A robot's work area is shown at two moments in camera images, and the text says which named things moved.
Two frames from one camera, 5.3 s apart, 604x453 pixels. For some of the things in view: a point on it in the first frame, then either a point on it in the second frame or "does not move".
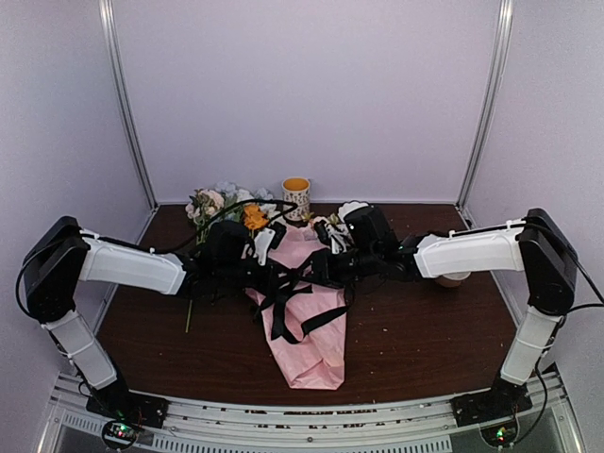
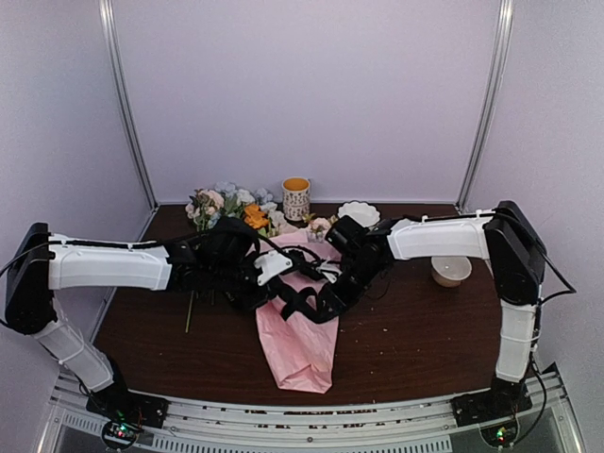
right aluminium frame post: x=490 y=111 does not move
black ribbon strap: x=279 y=298 to x=306 y=301
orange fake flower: x=253 y=217 does not move
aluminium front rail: x=407 y=427 does not move
